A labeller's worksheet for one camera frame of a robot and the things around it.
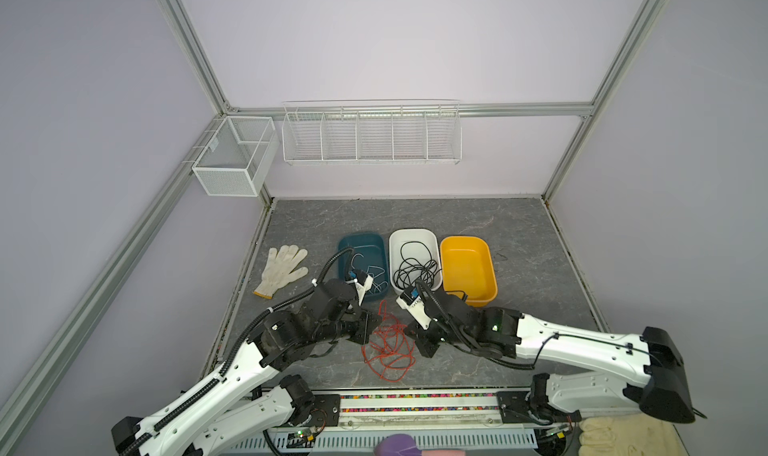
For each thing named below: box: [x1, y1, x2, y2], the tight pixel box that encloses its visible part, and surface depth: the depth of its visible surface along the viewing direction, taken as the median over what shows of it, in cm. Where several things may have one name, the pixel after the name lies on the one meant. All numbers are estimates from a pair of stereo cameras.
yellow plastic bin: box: [440, 235, 498, 308], surface depth 102 cm
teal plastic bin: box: [337, 232, 389, 300], surface depth 104 cm
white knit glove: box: [252, 244, 309, 299], surface depth 101 cm
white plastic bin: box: [389, 228, 443, 295], surface depth 104 cm
